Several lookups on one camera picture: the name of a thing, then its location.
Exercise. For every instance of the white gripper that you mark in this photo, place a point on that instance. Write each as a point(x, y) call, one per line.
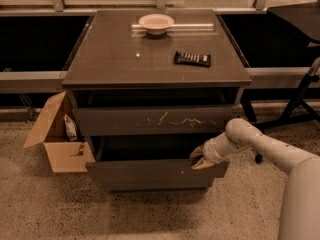
point(210, 153)

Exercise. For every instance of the grey drawer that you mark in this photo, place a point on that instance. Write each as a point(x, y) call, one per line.
point(147, 159)
point(153, 120)
point(156, 185)

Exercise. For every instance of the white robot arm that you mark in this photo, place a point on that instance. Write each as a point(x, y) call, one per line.
point(300, 211)

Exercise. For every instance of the grey top drawer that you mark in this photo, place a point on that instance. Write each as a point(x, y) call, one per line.
point(153, 120)

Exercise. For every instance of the dark grey drawer cabinet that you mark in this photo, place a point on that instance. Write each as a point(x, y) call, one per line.
point(116, 46)

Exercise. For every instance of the grey bottom drawer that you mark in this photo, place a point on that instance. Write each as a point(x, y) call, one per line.
point(156, 185)

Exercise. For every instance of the open cardboard box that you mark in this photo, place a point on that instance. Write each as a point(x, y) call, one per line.
point(65, 156)

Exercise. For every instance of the black snack bar package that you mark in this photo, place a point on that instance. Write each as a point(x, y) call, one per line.
point(202, 60)

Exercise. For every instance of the black rolling stand base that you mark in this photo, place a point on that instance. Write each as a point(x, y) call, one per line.
point(296, 100)

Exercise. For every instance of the crumpled snack bag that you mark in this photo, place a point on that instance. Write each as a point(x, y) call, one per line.
point(71, 129)

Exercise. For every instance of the white bowl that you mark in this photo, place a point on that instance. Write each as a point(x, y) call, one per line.
point(156, 24)

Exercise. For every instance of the dark side table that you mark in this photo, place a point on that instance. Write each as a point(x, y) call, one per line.
point(305, 17)

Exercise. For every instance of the metal window railing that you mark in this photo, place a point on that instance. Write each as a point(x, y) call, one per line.
point(52, 81)

